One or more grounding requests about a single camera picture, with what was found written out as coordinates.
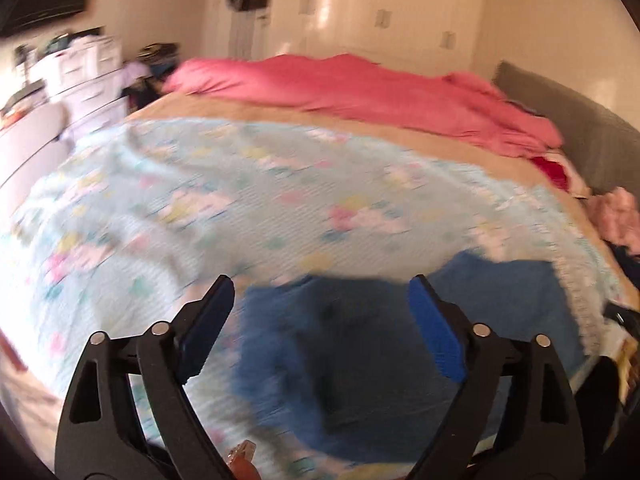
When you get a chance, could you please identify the pile of clothes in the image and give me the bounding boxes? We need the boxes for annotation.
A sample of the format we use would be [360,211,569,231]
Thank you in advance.
[122,42,181,111]

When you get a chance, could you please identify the white wardrobe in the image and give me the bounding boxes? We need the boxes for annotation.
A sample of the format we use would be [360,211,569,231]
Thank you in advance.
[205,0,488,76]

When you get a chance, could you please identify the pale dresser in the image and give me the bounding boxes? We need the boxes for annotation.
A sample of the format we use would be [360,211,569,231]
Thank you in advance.
[0,102,71,196]

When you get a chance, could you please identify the pink duvet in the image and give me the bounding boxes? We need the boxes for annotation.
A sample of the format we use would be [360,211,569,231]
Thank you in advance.
[162,54,566,158]

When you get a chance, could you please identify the light blue cartoon printed blanket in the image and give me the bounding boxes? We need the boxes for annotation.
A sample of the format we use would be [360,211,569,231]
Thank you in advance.
[0,117,626,480]

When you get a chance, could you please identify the dark cloth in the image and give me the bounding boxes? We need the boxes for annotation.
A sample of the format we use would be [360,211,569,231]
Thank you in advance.
[607,242,640,273]

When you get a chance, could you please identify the white drawer unit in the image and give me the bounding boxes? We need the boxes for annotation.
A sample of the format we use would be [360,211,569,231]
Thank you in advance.
[30,35,131,131]

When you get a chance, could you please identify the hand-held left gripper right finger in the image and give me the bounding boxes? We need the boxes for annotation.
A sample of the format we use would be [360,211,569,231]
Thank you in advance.
[407,275,586,480]

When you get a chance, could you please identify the red patterned pillow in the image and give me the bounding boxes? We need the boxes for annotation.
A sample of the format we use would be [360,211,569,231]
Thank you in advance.
[530,155,571,192]

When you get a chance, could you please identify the pink fuzzy cloth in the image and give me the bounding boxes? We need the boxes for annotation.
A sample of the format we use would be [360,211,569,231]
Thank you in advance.
[585,187,640,246]

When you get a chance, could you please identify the blue denim pants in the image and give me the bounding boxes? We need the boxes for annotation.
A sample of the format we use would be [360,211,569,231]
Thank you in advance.
[232,250,588,466]

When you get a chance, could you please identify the grey quilted headboard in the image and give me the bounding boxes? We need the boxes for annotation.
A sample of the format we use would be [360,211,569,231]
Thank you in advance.
[492,60,640,201]

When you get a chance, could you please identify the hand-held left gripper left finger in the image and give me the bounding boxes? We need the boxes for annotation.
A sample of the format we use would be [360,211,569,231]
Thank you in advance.
[55,275,236,480]

